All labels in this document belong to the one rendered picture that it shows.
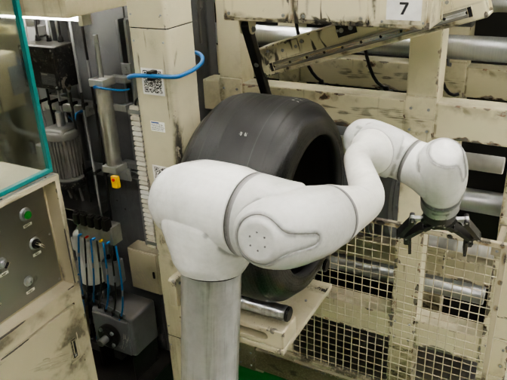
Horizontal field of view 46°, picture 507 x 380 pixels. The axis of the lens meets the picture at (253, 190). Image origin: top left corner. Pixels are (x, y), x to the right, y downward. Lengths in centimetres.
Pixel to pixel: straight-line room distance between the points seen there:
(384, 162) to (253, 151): 33
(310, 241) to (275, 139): 68
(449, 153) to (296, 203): 53
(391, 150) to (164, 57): 67
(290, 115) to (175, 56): 37
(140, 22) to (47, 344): 98
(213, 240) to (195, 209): 5
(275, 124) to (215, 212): 66
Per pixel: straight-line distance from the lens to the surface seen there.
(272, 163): 143
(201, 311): 97
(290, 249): 79
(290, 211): 79
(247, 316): 175
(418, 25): 160
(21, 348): 186
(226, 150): 147
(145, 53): 168
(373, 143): 129
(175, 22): 165
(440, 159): 126
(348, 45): 181
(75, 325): 199
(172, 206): 91
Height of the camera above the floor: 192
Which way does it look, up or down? 25 degrees down
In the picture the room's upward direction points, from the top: 2 degrees counter-clockwise
